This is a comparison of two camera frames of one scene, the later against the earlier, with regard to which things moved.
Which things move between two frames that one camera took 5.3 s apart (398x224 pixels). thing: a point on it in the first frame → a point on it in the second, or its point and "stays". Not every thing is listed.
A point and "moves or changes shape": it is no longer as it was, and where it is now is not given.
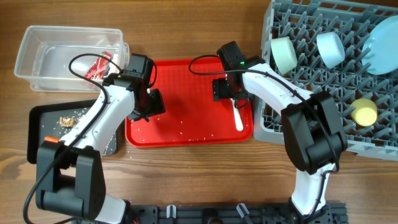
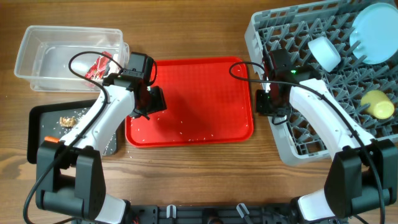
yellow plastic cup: x=364 y=111 → x=380 y=106
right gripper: x=221 y=89 → x=262 y=102
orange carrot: x=52 y=139 stays
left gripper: x=158 y=107 stays
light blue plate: x=380 y=51 moves or changes shape
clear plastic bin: x=46 y=51 stays
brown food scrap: x=68 y=122 stays
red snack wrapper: x=99 y=68 stays
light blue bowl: x=331 y=48 moves or changes shape
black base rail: x=331 y=213 stays
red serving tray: x=191 y=117 stays
